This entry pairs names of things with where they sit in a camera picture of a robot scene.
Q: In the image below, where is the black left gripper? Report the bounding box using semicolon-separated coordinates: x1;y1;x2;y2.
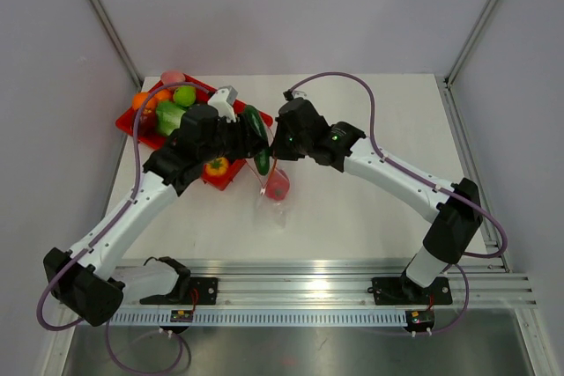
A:
198;112;266;165

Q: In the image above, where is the dark green cucumber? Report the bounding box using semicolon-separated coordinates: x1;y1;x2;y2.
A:
243;105;271;176

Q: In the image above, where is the red bell pepper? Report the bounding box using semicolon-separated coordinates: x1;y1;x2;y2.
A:
264;169;291;202

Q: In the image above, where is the clear zip bag orange zipper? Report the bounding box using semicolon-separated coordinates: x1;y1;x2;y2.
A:
245;157;291;232

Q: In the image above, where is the green lettuce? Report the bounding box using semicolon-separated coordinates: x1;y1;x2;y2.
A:
155;100;187;136

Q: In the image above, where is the dark red apple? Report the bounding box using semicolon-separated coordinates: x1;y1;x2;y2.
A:
137;110;158;136

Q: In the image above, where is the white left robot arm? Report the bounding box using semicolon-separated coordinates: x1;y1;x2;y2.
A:
43;104;268;327

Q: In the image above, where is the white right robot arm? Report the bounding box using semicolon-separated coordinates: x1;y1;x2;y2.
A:
271;98;483;302

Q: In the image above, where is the orange persimmon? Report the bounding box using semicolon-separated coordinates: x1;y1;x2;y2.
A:
204;157;230;178

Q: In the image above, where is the green apple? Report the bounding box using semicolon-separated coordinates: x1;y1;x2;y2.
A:
173;85;197;107

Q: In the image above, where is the small orange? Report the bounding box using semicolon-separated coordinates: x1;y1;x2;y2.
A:
153;89;174;103

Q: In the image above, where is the pink peach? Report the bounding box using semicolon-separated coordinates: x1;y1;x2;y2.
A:
160;70;185;85

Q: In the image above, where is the red plastic tray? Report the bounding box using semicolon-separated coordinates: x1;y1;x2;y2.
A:
115;75;274;193

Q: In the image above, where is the large orange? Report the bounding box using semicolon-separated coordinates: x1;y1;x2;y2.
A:
131;92;158;113

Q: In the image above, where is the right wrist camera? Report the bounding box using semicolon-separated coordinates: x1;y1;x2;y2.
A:
283;89;308;102

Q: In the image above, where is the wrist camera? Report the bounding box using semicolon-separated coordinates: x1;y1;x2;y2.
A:
283;89;308;102
207;85;238;122

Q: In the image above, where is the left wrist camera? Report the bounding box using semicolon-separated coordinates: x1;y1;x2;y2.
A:
207;85;238;122

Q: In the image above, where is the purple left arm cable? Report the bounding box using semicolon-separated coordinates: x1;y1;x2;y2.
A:
35;81;221;372

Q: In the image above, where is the aluminium rail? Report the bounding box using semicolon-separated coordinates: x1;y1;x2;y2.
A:
59;259;538;310

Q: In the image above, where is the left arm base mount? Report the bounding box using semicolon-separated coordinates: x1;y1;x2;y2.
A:
139;276;219;306

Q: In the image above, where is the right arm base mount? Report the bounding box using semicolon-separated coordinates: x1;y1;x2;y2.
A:
367;276;453;306

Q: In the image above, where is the white cable duct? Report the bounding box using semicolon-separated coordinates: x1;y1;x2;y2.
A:
110;307;407;328

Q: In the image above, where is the left aluminium frame post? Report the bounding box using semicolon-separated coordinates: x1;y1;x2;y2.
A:
87;0;143;89

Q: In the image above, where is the aluminium frame post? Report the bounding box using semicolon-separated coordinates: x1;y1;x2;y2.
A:
87;0;143;89
444;0;501;89

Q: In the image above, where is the right aluminium frame post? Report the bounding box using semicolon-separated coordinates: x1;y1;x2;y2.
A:
444;0;501;89

